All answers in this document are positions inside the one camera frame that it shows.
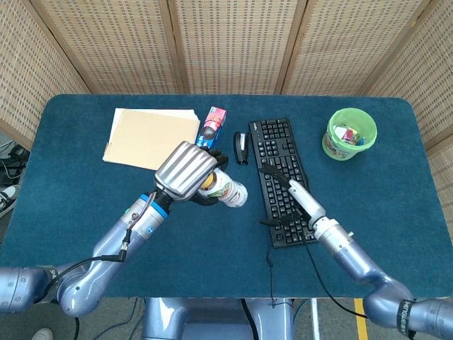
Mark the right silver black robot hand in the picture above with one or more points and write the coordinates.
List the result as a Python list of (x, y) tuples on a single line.
[(306, 200)]

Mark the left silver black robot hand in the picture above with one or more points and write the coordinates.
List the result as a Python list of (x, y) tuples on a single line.
[(184, 173)]

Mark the small yellow-capped bottle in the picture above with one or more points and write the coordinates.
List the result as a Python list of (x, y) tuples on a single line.
[(230, 191)]

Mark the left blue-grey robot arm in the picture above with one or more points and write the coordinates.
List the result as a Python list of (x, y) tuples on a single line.
[(106, 244)]

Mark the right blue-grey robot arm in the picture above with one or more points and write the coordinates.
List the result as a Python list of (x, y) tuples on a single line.
[(357, 258)]

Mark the black computer keyboard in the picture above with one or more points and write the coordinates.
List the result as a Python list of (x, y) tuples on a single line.
[(279, 148)]

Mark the tan spiral notebook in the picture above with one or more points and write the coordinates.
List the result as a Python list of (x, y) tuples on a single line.
[(145, 138)]

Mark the blue cookie box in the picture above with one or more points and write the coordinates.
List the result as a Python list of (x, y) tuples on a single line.
[(212, 127)]

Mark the green plastic bucket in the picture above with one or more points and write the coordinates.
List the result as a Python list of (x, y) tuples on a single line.
[(334, 145)]

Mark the black stapler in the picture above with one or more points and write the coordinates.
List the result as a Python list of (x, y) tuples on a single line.
[(241, 148)]

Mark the pink packet in bucket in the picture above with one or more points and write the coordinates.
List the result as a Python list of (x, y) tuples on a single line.
[(350, 135)]

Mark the blue table mat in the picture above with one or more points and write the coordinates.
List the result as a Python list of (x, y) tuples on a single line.
[(219, 248)]

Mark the bamboo folding screen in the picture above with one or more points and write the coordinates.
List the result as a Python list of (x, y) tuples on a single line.
[(233, 46)]

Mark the blue-grey robot torso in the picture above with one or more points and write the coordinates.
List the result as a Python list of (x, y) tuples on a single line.
[(212, 322)]

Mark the black white sneaker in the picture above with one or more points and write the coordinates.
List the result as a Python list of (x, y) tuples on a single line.
[(7, 200)]

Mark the white shoe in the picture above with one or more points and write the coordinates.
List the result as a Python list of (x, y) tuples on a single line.
[(42, 334)]

